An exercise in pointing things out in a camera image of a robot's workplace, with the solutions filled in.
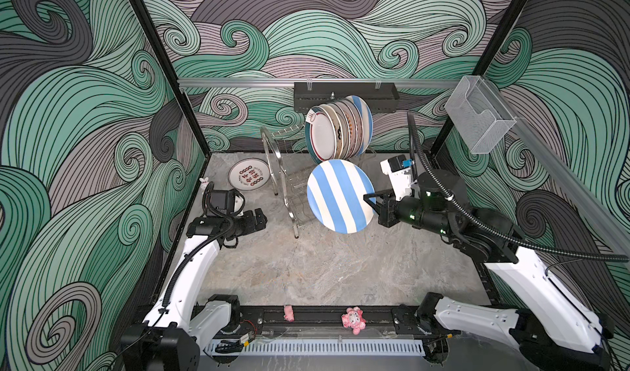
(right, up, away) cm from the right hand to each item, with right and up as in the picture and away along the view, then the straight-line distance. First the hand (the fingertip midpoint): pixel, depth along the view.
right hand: (366, 198), depth 58 cm
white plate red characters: (-42, +5, +53) cm, 68 cm away
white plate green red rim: (-10, +19, +23) cm, 32 cm away
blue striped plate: (-7, 0, +5) cm, 8 cm away
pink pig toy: (-1, -37, +13) cm, 40 cm away
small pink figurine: (-20, -37, +15) cm, 44 cm away
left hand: (-32, -10, +22) cm, 40 cm away
